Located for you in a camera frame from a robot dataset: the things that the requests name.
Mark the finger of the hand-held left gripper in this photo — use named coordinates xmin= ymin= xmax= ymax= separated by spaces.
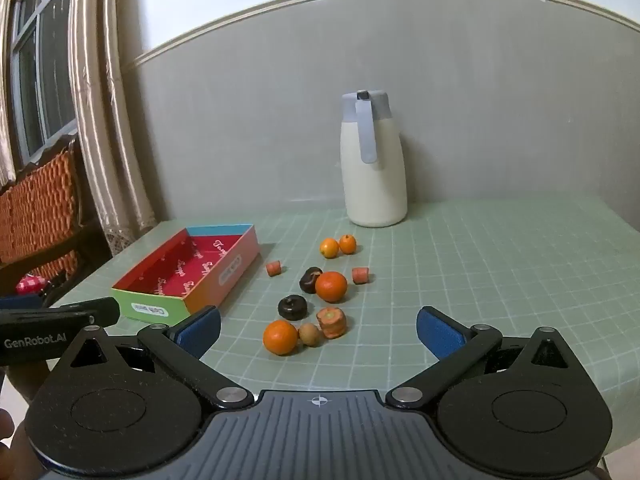
xmin=47 ymin=297 xmax=121 ymax=330

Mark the red cardboard box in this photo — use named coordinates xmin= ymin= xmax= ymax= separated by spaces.
xmin=111 ymin=223 xmax=260 ymax=326

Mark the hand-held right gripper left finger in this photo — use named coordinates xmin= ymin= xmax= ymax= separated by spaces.
xmin=57 ymin=305 xmax=254 ymax=411

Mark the large carrot piece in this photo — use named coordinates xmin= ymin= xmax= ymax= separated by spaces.
xmin=316 ymin=307 xmax=348 ymax=339

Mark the chocolate donut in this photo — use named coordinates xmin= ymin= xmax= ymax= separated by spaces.
xmin=299 ymin=267 xmax=324 ymax=294
xmin=278 ymin=295 xmax=309 ymax=320

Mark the white thermos jug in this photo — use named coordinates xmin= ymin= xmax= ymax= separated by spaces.
xmin=340 ymin=89 xmax=408 ymax=228

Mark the window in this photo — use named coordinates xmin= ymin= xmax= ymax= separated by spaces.
xmin=9 ymin=0 xmax=78 ymax=166

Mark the person's left hand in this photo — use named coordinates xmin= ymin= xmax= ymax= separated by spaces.
xmin=0 ymin=360 xmax=53 ymax=480

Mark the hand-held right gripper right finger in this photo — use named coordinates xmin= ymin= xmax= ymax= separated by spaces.
xmin=386 ymin=306 xmax=583 ymax=409

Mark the red checkered cloth item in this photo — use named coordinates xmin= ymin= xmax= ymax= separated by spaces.
xmin=15 ymin=275 xmax=50 ymax=297

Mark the large orange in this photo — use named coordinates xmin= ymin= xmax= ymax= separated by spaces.
xmin=263 ymin=320 xmax=299 ymax=356
xmin=315 ymin=271 xmax=348 ymax=304

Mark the green grid table mat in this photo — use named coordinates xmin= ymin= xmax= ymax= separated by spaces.
xmin=49 ymin=195 xmax=640 ymax=463

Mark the beige curtain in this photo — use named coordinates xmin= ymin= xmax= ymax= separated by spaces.
xmin=0 ymin=0 xmax=157 ymax=257

